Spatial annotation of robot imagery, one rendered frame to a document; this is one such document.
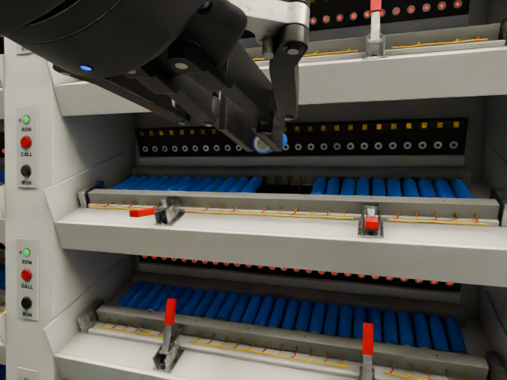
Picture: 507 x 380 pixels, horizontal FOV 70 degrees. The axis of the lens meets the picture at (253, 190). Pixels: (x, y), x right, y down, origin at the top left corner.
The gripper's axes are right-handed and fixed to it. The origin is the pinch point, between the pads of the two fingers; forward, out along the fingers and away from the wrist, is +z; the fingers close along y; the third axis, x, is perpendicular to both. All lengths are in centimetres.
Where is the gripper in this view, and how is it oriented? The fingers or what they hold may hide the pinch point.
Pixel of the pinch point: (253, 123)
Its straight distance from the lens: 29.5
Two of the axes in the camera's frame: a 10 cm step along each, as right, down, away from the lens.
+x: -0.6, 9.9, -1.2
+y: -9.5, -0.2, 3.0
